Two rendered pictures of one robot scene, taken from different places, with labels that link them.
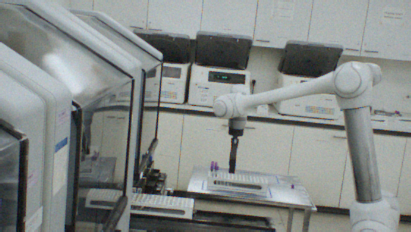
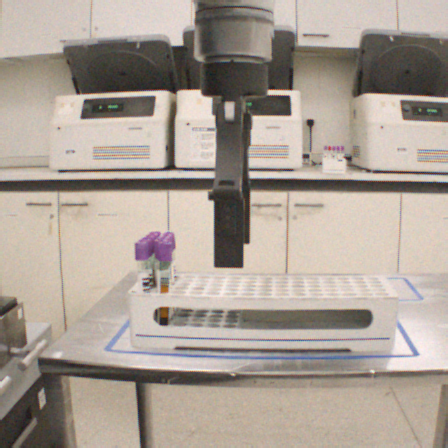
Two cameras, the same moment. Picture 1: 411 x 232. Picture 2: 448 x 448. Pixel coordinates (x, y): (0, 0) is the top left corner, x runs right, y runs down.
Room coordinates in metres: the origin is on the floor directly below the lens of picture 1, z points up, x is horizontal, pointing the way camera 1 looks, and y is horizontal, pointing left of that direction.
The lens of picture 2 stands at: (1.51, -0.18, 1.05)
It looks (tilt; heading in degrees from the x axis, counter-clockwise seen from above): 8 degrees down; 3
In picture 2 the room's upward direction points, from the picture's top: straight up
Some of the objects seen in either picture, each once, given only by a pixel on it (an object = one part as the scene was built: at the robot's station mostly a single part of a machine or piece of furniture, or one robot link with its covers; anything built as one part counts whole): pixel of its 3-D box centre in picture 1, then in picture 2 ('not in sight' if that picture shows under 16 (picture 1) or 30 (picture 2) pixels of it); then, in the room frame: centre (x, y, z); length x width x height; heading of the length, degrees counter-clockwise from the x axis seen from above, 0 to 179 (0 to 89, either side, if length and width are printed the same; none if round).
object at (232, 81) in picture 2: (235, 136); (234, 103); (2.17, -0.15, 1.09); 0.08 x 0.07 x 0.09; 178
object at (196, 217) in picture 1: (198, 223); not in sight; (1.80, -0.01, 0.78); 0.73 x 0.14 x 0.09; 90
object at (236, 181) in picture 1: (237, 183); (264, 312); (2.17, -0.19, 0.85); 0.30 x 0.10 x 0.06; 88
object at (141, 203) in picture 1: (157, 206); not in sight; (1.80, 0.16, 0.83); 0.30 x 0.10 x 0.06; 90
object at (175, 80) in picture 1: (161, 64); (120, 103); (4.40, 0.49, 1.22); 0.62 x 0.56 x 0.64; 178
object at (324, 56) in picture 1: (307, 78); (410, 102); (4.41, -0.94, 1.25); 0.62 x 0.56 x 0.69; 0
